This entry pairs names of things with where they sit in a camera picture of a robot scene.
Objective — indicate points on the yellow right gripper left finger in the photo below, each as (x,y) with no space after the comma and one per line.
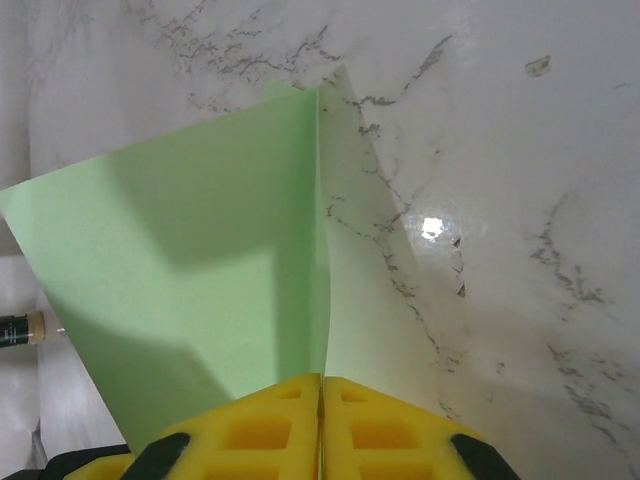
(260,440)

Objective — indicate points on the light green paper sheet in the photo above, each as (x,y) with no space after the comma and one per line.
(175,225)

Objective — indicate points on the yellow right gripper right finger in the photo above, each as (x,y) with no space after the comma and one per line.
(390,445)

